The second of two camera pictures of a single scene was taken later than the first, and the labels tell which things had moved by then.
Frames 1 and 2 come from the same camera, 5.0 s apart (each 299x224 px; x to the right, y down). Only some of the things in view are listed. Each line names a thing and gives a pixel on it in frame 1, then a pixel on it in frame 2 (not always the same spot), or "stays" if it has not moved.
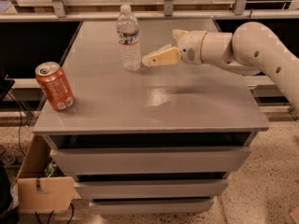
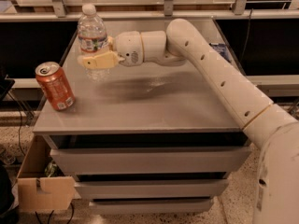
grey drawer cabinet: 165,137 stays
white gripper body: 191,47 -> 127,48
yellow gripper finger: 169,55 -> 102,61
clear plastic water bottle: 129,39 -> 92,38
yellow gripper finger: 177,34 -> 111,44
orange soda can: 55,85 stays
